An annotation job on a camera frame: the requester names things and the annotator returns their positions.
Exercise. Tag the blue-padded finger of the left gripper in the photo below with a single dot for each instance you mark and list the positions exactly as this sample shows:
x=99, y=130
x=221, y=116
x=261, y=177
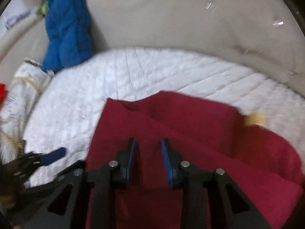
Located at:
x=47, y=159

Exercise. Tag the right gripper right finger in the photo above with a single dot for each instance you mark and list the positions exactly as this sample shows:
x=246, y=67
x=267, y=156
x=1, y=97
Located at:
x=205, y=199

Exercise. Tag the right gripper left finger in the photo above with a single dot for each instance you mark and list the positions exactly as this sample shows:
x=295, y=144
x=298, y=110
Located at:
x=112, y=176

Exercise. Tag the dark red garment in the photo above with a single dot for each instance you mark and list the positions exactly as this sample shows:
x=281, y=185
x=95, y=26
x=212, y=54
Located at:
x=208, y=134

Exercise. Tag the white quilted bedspread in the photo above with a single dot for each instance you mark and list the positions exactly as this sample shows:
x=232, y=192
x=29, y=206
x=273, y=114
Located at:
x=68, y=111

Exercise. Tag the white gold-trimmed pillow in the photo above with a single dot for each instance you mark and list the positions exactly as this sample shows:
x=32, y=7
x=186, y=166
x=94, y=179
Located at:
x=28, y=84

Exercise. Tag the yellow garment label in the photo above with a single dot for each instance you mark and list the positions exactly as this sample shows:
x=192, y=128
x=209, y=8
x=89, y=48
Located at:
x=256, y=118

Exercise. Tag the blue knitted cloth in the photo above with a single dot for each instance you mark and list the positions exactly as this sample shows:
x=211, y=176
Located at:
x=68, y=25

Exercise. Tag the beige tufted headboard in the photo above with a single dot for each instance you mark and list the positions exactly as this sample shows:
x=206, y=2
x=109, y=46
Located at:
x=267, y=35

